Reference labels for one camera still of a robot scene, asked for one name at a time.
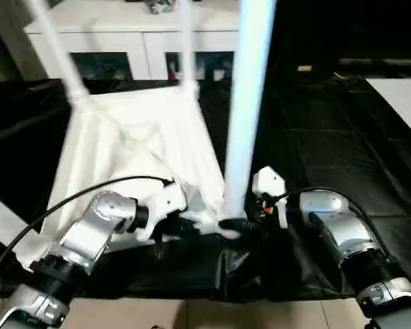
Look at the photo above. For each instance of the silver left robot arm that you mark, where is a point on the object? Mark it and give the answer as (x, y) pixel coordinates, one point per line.
(89, 233)

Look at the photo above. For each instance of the white side table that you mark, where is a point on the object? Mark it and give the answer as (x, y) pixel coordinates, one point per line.
(400, 103)

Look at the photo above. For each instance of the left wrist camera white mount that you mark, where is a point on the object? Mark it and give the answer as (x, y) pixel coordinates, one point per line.
(168, 202)

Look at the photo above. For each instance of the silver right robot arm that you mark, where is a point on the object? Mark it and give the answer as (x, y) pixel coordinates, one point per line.
(346, 233)

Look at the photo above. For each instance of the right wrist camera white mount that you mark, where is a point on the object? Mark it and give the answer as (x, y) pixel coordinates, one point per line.
(268, 180)

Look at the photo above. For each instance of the black box with yellow label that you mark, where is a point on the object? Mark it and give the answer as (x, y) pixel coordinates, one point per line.
(346, 31)

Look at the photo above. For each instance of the white plastic table top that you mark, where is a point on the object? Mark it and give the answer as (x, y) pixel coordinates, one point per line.
(130, 120)

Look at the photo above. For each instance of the white plastic table leg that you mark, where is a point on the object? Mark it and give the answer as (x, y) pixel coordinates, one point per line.
(55, 44)
(3, 216)
(186, 44)
(246, 85)

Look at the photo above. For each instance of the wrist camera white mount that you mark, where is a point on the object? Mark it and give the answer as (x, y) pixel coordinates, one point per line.
(168, 202)
(268, 180)

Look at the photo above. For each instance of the grey curtain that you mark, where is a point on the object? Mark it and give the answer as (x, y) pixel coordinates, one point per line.
(7, 41)

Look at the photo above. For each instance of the black mat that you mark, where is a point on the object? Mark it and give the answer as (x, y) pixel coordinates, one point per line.
(329, 154)

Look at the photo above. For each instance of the white cabinet with glass doors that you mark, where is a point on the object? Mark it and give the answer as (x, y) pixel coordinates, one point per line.
(123, 37)

